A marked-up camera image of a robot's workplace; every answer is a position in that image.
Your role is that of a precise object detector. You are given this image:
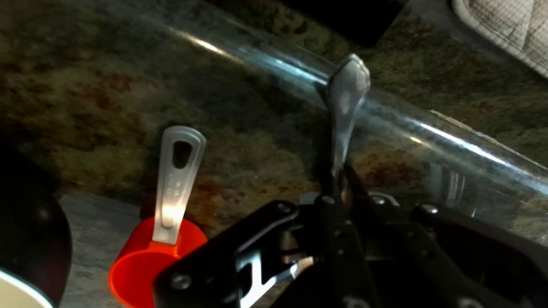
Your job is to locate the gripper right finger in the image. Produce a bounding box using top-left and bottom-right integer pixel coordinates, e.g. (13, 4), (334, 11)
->
(344, 165), (548, 308)

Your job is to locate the red measuring cup, silver handle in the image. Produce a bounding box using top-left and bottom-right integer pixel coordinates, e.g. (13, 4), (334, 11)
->
(107, 125), (209, 308)

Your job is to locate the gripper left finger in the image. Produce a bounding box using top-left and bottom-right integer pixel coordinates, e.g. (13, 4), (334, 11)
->
(153, 170), (371, 308)

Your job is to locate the white quilted mat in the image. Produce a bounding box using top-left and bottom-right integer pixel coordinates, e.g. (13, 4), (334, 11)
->
(452, 0), (548, 80)

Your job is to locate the clear lunchbox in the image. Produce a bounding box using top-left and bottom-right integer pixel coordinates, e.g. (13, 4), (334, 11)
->
(167, 24), (548, 244)

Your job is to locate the black bowl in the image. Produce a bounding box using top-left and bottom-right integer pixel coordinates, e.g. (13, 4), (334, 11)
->
(0, 145), (72, 308)

